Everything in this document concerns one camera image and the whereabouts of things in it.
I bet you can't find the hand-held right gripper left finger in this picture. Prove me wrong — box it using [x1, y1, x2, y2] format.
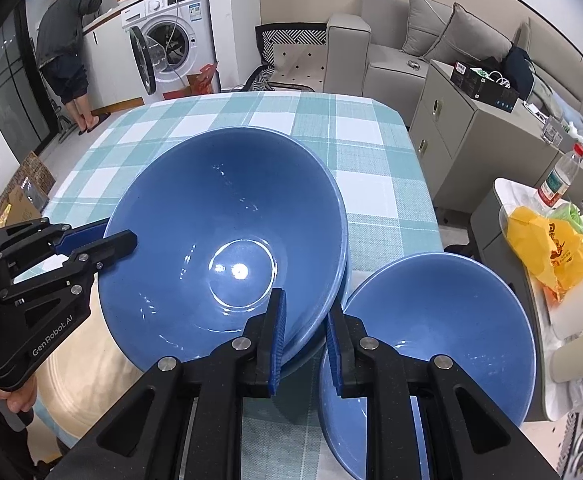
[59, 287, 288, 480]

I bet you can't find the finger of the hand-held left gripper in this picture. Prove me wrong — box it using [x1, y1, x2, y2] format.
[0, 230, 138, 306]
[0, 218, 111, 261]

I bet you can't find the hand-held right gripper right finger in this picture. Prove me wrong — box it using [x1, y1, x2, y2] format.
[326, 304, 563, 480]

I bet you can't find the cream plate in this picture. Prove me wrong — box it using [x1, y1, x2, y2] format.
[36, 305, 147, 453]

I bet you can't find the person's left forearm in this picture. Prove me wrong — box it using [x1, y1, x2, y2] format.
[0, 405, 47, 480]

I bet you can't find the person's left hand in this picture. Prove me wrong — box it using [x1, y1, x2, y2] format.
[0, 375, 38, 414]

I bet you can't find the brown cardboard box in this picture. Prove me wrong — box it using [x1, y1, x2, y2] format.
[0, 185, 42, 227]

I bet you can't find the white kitchen counter cabinet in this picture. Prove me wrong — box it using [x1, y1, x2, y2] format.
[82, 7, 145, 116]

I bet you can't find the red cardboard box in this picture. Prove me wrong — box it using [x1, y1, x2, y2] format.
[163, 61, 221, 102]

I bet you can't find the grey side table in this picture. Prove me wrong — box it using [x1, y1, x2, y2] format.
[469, 177, 583, 423]

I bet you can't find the yellow plastic bag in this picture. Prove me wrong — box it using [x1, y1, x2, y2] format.
[506, 205, 583, 293]

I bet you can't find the beige tumbler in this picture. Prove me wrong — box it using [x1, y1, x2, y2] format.
[550, 322, 583, 386]

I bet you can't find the white washing machine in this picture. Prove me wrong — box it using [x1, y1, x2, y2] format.
[120, 0, 217, 101]

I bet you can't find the grey cabinet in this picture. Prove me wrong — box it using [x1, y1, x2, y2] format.
[409, 59, 583, 211]

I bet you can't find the cream dotted seat cushion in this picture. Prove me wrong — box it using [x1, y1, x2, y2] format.
[272, 42, 328, 88]

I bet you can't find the green plastic bag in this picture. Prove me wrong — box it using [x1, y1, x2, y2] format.
[546, 202, 583, 234]

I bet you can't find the black patterned chair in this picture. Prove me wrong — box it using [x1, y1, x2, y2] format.
[244, 22, 329, 93]

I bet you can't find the plastic bottle with red cap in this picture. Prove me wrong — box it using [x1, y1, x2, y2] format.
[537, 142, 583, 208]

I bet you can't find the grey sofa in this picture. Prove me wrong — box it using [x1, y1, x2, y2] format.
[325, 0, 552, 126]

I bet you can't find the black cardboard box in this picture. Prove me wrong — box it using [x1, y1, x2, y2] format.
[450, 61, 488, 98]
[471, 77, 519, 111]

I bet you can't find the dark cloth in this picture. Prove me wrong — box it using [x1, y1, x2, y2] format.
[500, 47, 536, 100]

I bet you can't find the grey pillow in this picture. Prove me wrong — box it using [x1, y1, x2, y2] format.
[402, 0, 459, 58]
[421, 2, 515, 68]

